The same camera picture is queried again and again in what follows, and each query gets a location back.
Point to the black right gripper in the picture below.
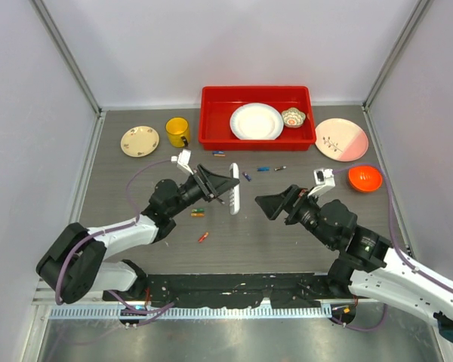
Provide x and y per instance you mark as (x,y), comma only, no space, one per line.
(292,199)

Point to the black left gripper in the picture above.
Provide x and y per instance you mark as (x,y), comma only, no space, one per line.
(212,185)

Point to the white remote control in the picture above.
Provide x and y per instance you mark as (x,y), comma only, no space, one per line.
(234,201)

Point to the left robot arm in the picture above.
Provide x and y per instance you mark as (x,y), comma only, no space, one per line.
(77,262)

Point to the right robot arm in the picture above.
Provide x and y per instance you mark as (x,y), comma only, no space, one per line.
(368,265)

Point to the purple blue battery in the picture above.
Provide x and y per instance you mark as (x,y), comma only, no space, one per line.
(246,176)

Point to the red orange battery near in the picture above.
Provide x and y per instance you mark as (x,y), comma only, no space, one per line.
(203,237)

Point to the yellow mug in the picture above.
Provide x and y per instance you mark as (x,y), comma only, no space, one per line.
(178,132)

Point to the red plastic bin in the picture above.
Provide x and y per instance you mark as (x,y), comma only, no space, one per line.
(219,103)

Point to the white paper plate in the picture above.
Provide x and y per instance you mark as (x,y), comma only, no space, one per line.
(256,121)

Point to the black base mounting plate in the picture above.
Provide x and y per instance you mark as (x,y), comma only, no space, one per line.
(284,290)

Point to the cream floral plate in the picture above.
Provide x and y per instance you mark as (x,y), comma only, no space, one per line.
(139,141)

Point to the patterned small bowl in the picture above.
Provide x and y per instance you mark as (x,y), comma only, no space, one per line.
(293,117)

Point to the orange plastic bowl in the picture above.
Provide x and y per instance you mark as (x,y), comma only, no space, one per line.
(365,178)

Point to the pink white plate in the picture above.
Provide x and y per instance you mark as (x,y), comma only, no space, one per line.
(341,140)

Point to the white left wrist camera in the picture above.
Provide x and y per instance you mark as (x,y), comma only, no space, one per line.
(182,161)

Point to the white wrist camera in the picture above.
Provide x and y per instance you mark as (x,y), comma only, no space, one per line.
(182,161)
(324,182)

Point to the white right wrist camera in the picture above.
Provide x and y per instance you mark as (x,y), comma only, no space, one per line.
(324,182)

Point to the white slotted cable duct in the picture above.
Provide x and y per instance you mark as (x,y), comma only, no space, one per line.
(264,311)

